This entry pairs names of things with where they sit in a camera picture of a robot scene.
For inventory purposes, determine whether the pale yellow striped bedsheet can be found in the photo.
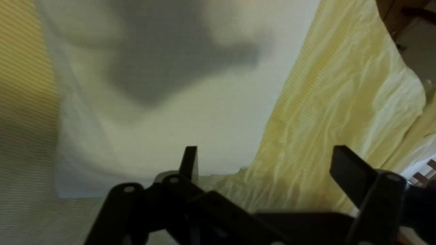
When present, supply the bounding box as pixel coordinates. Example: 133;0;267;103
0;0;436;245

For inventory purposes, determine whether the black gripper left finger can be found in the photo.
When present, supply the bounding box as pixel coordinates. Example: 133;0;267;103
83;145;275;245

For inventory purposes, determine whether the large white pillow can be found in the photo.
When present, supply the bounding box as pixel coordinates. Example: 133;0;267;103
34;0;323;202

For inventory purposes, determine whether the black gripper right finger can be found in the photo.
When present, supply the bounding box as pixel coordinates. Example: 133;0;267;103
328;145;409;245

